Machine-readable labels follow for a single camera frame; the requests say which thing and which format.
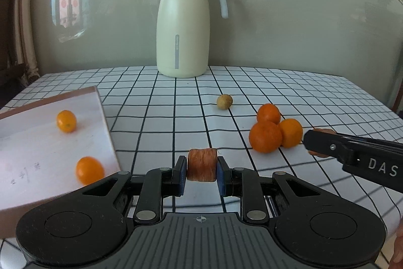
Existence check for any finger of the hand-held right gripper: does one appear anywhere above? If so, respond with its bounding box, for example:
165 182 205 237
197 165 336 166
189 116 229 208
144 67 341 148
303 129 358 166

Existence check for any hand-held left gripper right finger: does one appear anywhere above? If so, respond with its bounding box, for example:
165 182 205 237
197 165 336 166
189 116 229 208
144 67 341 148
217 156 322 224

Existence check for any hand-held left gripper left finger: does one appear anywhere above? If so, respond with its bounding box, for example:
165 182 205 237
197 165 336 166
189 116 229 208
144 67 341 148
82 156 188 224

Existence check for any small reddish carrot piece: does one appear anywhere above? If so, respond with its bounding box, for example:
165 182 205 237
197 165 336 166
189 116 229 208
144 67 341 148
308 128 336 159

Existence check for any fibrous orange carrot piece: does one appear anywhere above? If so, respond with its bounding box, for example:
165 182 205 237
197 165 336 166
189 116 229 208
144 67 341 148
187 148 218 183

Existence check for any orange mandarin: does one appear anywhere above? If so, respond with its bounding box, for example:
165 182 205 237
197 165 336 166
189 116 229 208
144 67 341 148
256 103 281 125
279 118 304 148
249 121 283 153

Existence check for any small brown longan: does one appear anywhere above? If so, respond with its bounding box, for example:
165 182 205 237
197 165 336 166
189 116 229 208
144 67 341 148
217 94 233 111

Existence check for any orange kumquat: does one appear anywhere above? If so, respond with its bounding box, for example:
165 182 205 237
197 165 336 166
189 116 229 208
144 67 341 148
57 110 77 133
76 156 105 185

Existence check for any brown cardboard box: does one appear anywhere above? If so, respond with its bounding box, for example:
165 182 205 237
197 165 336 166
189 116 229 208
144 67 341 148
0 85 122 240

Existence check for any white black grid tablecloth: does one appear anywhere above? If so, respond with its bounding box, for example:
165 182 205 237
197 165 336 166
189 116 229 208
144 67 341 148
0 66 403 269

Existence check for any cream thermos jug grey lid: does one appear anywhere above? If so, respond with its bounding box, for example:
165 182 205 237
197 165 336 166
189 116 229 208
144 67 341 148
156 0 229 79

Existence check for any beige patterned curtain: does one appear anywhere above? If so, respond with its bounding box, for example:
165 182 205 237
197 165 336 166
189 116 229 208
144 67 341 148
0 0 40 84

